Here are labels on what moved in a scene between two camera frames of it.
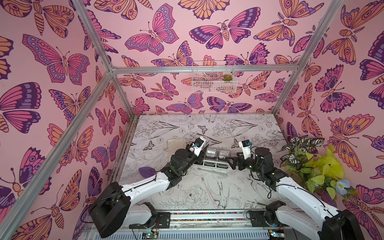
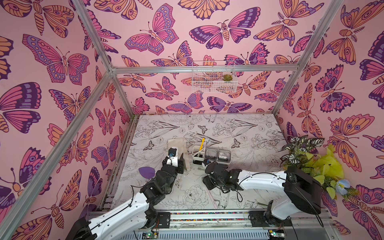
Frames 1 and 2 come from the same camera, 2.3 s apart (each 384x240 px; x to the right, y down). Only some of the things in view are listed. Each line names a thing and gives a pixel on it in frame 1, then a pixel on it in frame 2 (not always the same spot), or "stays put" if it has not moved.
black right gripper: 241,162 → 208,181
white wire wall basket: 212,77 stays put
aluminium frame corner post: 318,36 stays put
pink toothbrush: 209,194 stays put
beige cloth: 174,144 stays put
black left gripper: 200,156 → 180,167
